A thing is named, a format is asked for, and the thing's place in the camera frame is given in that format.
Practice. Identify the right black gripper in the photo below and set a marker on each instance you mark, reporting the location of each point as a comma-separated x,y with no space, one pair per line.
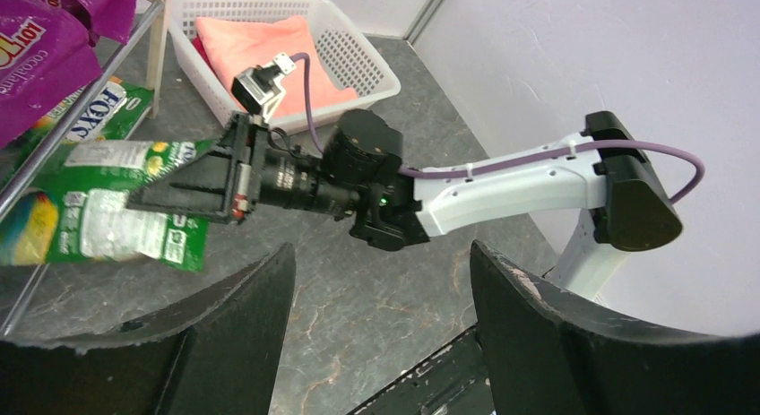
199,178

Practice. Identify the purple candy bag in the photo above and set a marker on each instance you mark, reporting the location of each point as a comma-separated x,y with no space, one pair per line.
45,56
112,19

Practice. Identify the cream metal shelf rack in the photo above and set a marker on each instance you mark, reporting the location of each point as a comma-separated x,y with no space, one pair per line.
153,22

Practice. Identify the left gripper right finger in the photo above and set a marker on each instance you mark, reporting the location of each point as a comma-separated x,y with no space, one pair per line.
550,351

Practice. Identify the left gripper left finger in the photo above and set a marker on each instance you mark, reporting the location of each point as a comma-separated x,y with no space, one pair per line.
214,352

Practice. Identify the white plastic basket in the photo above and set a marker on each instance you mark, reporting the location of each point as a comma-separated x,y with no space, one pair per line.
347,56

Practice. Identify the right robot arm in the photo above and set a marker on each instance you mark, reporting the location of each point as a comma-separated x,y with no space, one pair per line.
602,172

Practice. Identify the pink folded cloth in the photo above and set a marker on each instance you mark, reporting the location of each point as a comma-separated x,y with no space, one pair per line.
231,47

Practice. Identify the green candy bag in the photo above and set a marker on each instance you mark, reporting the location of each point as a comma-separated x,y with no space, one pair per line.
112,114
74,209

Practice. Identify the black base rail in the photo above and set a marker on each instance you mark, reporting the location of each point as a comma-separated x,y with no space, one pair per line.
450,381

